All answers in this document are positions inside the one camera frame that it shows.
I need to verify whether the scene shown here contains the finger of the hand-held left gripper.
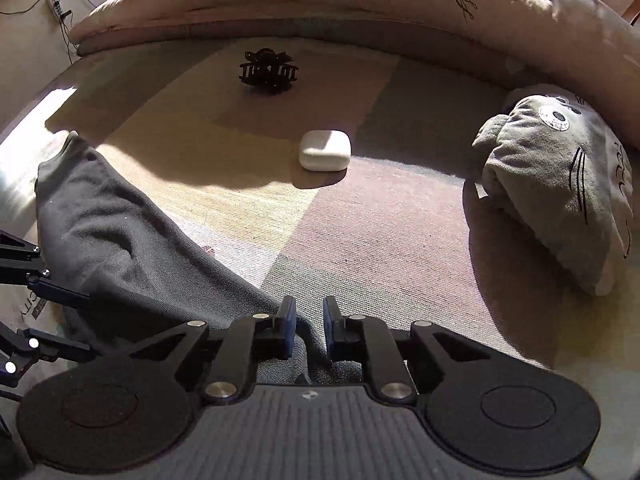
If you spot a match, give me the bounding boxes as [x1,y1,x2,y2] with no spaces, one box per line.
[0,322,98,386]
[0,230,93,308]

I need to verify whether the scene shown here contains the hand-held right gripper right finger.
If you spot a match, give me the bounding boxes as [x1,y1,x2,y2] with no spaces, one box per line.
[322,296,493,405]

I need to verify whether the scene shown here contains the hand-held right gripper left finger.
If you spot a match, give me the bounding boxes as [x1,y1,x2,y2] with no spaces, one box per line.
[127,295,298,405]

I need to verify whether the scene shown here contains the dark grey pants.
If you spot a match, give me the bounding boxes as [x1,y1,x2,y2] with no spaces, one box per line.
[35,130,361,386]

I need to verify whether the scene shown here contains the bed with pastel patchwork sheet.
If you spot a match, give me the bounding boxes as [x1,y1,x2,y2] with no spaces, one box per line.
[0,35,640,411]

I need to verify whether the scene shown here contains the white earbud case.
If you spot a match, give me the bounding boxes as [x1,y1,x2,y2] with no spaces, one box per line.
[298,130,352,172]

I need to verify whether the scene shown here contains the black hair claw clip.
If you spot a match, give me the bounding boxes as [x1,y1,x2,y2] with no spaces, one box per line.
[239,47,300,95]

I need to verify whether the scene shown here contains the grey cat-face cushion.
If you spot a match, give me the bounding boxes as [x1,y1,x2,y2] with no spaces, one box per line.
[472,84,640,297]

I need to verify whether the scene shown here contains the long floral pillow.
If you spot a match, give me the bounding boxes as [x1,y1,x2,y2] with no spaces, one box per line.
[70,0,640,146]

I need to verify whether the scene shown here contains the black wall cable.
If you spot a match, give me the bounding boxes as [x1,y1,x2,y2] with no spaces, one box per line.
[0,0,81,56]

